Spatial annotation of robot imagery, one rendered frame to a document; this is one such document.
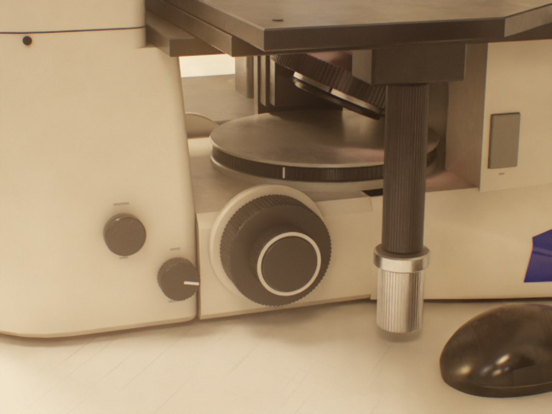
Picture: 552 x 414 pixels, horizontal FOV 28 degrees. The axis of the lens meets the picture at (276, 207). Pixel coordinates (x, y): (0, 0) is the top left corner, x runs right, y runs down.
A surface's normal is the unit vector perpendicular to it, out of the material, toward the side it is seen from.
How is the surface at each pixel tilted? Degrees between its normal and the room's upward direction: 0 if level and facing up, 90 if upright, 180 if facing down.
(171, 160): 90
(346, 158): 0
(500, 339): 35
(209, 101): 0
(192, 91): 0
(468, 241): 81
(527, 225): 49
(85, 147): 90
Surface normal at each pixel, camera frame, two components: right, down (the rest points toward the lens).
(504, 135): 0.32, 0.29
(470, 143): -0.95, 0.10
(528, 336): 0.06, -0.55
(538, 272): 0.09, 0.14
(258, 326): 0.00, -0.95
